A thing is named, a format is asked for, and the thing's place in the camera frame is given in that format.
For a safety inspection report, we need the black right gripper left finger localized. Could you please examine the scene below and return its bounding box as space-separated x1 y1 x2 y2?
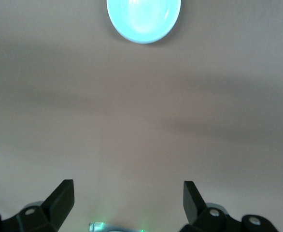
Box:
0 179 74 232

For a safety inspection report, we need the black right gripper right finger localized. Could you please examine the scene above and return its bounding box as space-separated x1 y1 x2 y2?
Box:
180 180 277 232

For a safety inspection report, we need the light blue bowl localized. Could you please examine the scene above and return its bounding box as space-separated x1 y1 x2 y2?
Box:
106 0 182 44

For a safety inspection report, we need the brown table cover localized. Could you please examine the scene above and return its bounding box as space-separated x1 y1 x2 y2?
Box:
0 0 283 232

